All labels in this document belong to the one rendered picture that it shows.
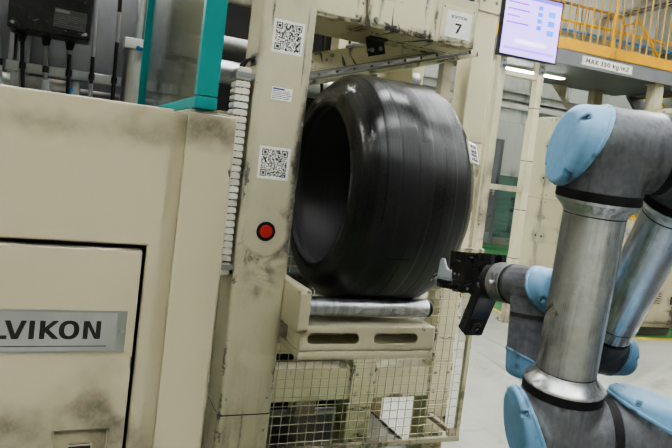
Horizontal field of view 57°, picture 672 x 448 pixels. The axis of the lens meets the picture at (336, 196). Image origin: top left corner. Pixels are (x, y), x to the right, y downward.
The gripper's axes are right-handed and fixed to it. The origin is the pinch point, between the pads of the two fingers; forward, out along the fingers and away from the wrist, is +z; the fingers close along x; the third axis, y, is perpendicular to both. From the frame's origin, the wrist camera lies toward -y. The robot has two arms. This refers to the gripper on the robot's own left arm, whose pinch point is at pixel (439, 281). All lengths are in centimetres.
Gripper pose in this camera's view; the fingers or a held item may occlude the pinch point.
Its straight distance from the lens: 139.6
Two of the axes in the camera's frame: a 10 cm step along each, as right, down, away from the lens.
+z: -4.0, 0.2, 9.2
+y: 0.7, -10.0, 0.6
